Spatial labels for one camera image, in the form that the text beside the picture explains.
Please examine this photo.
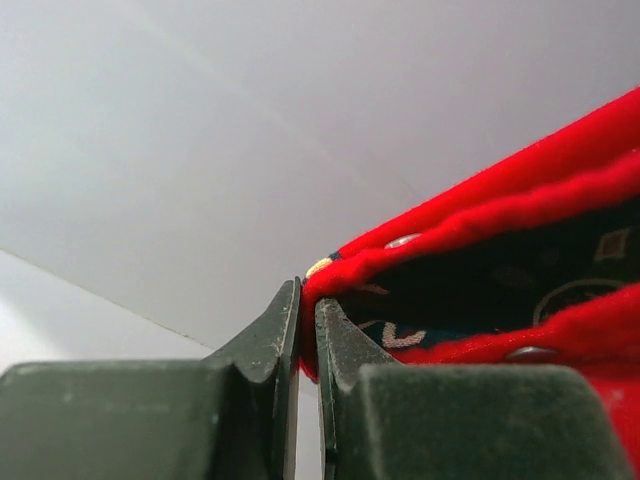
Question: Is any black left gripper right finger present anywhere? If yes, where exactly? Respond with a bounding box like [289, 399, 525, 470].
[315, 299, 635, 479]

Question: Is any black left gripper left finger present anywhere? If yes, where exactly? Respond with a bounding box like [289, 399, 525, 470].
[1, 279, 301, 479]

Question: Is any red patterned pillowcase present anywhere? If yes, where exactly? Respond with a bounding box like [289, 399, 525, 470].
[300, 90, 639, 479]

